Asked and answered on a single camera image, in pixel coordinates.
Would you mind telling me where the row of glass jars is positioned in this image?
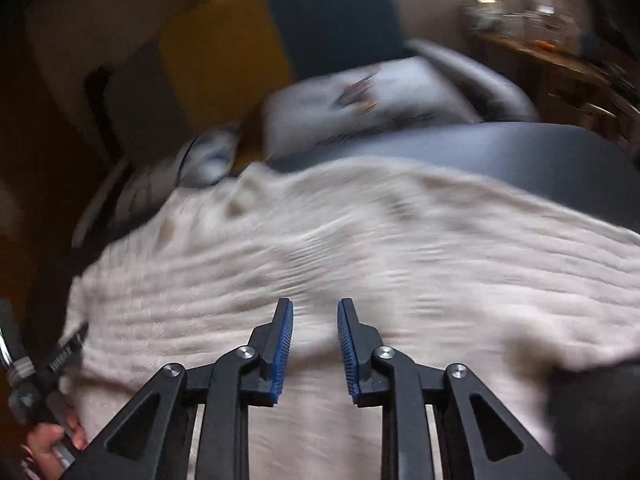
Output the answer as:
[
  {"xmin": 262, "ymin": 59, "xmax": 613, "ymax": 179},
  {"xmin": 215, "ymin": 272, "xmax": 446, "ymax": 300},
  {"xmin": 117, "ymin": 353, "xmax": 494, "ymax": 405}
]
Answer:
[{"xmin": 462, "ymin": 0, "xmax": 576, "ymax": 36}]

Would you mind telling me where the person's left hand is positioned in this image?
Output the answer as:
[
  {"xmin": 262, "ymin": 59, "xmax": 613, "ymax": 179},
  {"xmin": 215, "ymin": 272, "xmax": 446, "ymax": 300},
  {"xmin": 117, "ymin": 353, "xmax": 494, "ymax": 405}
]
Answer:
[{"xmin": 22, "ymin": 407, "xmax": 90, "ymax": 480}]

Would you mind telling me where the triangle patterned cushion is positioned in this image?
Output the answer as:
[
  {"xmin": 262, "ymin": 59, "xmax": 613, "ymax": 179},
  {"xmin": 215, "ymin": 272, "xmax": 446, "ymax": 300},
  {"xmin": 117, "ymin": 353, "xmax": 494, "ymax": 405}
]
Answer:
[{"xmin": 175, "ymin": 122, "xmax": 246, "ymax": 188}]

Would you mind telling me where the yellow blue grey sofa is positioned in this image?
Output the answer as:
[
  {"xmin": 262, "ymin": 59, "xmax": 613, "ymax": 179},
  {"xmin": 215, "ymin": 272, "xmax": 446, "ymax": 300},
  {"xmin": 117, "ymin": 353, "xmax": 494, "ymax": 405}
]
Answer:
[{"xmin": 25, "ymin": 0, "xmax": 541, "ymax": 241}]

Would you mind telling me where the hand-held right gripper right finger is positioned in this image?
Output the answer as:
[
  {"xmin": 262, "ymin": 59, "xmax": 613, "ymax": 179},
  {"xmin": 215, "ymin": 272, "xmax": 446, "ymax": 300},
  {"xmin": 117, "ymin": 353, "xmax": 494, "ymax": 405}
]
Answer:
[{"xmin": 336, "ymin": 298, "xmax": 571, "ymax": 480}]

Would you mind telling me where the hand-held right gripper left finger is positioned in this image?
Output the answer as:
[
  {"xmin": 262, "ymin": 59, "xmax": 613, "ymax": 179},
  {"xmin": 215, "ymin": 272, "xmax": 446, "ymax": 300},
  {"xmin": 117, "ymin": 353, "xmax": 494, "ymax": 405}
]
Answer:
[{"xmin": 65, "ymin": 298, "xmax": 296, "ymax": 480}]

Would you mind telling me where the white knit sweater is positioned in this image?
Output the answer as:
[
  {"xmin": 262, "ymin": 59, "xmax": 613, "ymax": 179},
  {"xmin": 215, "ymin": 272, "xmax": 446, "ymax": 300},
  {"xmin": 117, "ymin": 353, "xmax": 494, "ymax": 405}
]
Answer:
[{"xmin": 60, "ymin": 157, "xmax": 640, "ymax": 480}]

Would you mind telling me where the wooden desk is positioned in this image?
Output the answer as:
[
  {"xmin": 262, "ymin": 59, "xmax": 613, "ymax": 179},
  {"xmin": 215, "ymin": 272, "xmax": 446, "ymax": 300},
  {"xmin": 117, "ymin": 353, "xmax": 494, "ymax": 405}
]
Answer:
[{"xmin": 470, "ymin": 30, "xmax": 640, "ymax": 146}]

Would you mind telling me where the deer print cushion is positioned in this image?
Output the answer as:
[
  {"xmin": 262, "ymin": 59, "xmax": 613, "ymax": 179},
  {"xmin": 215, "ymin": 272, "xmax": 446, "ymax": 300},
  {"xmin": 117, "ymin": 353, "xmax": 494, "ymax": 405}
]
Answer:
[{"xmin": 260, "ymin": 55, "xmax": 481, "ymax": 161}]

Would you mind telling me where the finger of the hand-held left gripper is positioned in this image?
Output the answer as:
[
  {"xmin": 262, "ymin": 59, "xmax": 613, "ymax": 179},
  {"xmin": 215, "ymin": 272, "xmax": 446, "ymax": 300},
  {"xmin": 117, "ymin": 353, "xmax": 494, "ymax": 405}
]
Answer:
[{"xmin": 45, "ymin": 322, "xmax": 91, "ymax": 386}]

